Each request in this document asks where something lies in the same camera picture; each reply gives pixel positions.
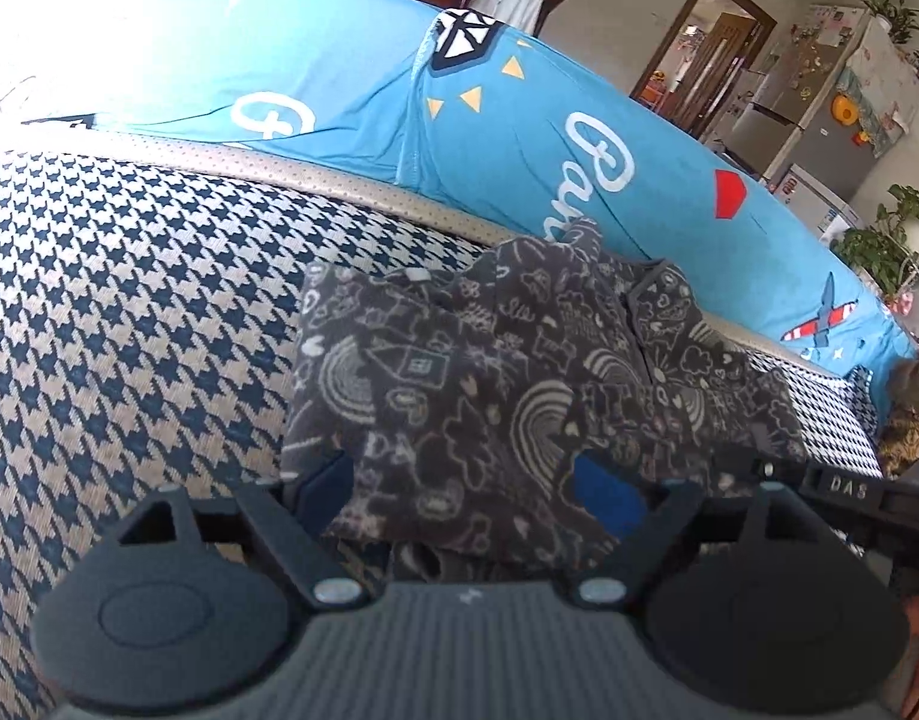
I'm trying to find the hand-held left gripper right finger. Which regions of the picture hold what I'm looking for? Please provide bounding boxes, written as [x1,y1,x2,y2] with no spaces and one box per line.
[573,461,836,607]

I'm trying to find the small white freezer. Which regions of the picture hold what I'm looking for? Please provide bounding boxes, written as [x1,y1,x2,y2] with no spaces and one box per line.
[759,163,861,241]

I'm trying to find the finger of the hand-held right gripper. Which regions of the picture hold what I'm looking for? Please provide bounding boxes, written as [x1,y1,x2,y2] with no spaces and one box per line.
[718,446,900,506]

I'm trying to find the brown patterned cushion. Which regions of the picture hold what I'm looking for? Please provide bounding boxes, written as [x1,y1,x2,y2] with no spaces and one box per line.
[875,356,919,477]

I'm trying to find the green vine plant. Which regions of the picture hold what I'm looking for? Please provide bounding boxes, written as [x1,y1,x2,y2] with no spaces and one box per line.
[830,184,919,316]

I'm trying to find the silver refrigerator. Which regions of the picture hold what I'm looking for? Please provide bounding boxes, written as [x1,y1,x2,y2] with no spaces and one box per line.
[718,6,919,200]

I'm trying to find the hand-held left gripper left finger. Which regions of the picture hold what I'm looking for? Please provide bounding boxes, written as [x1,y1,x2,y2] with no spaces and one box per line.
[116,457,371,608]

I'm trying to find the plant on refrigerator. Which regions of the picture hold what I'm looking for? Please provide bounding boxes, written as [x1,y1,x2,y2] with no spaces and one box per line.
[860,0,919,46]

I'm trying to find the dark dining chair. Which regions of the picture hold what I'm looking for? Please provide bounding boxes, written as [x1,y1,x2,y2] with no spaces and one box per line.
[534,0,569,38]

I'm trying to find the floral refrigerator cover cloth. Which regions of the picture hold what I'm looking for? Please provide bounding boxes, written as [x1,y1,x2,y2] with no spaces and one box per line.
[834,15,919,158]

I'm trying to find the brown wooden doorway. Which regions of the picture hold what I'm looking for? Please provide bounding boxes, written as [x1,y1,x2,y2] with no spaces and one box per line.
[632,0,777,140]

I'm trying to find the grey printed fleece jacket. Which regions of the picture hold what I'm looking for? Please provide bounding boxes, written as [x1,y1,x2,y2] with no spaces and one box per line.
[280,216,809,567]

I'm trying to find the table with white cloth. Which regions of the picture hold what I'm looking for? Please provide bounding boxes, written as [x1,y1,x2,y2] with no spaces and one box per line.
[474,0,546,35]

